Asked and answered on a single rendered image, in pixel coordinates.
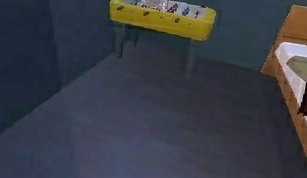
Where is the yellow football table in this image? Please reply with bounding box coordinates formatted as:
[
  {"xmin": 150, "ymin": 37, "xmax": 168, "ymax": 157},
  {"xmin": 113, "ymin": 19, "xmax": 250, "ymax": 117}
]
[{"xmin": 100, "ymin": 0, "xmax": 219, "ymax": 82}]

